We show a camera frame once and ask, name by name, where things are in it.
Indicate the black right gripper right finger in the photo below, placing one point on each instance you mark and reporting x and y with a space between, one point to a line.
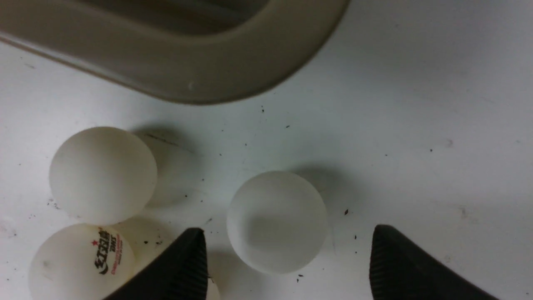
401 270

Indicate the tan plastic bin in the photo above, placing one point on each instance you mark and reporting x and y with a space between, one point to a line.
164 50

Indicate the white ball with dark mark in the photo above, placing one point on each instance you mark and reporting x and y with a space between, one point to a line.
81 262

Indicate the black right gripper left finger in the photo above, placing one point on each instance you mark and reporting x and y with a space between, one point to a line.
178 273

